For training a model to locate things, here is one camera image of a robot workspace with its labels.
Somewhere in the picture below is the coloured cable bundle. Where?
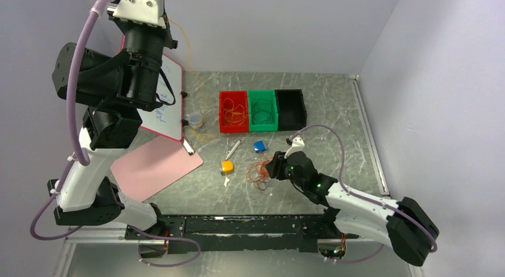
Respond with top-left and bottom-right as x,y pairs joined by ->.
245,154 -> 277,192

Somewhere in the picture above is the black plastic bin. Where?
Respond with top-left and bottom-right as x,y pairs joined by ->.
275,89 -> 307,131

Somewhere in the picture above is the yellow eraser block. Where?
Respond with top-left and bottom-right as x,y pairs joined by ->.
220,160 -> 234,176

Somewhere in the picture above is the green plastic bin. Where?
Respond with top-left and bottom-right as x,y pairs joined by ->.
247,89 -> 278,132

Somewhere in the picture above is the thin purple cable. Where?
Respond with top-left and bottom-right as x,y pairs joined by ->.
252,97 -> 277,126

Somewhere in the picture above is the yellow cable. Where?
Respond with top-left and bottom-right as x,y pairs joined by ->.
223,97 -> 247,128
163,0 -> 218,142

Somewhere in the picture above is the red plastic bin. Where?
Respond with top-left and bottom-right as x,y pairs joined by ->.
219,91 -> 249,133

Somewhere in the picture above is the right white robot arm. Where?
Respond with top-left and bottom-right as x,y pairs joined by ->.
264,151 -> 439,266

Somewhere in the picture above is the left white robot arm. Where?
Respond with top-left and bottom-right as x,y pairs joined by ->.
48,17 -> 177,239

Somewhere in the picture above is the blue eraser block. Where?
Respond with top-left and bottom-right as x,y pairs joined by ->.
252,141 -> 267,154

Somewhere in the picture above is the white marker pen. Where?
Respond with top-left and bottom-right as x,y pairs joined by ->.
225,140 -> 241,160

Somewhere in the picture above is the pink framed whiteboard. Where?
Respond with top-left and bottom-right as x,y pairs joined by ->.
138,54 -> 183,141

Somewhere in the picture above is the clear jar of paperclips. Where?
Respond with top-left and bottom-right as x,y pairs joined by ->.
188,112 -> 203,129

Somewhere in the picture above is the pink clipboard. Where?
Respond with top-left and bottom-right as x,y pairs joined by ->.
111,136 -> 203,202

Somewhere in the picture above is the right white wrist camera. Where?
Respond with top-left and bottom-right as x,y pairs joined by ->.
284,136 -> 305,158

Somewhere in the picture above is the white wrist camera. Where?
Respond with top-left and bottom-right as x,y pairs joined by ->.
284,136 -> 305,158
108,0 -> 167,29

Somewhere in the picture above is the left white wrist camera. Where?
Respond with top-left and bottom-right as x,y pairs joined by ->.
108,0 -> 167,29

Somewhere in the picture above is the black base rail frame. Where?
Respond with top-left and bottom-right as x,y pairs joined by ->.
67,214 -> 413,256

